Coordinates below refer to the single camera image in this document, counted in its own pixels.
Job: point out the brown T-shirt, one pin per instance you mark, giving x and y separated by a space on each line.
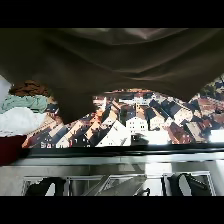
110 60

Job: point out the dark red garment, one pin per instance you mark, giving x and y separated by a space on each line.
11 148

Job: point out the silver frame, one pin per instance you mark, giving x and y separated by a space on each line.
126 186

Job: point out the orange-brown garment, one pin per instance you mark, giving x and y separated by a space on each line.
30 88

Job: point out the mint green garment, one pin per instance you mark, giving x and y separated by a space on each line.
25 102

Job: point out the white garment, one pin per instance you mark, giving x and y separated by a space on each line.
18 120

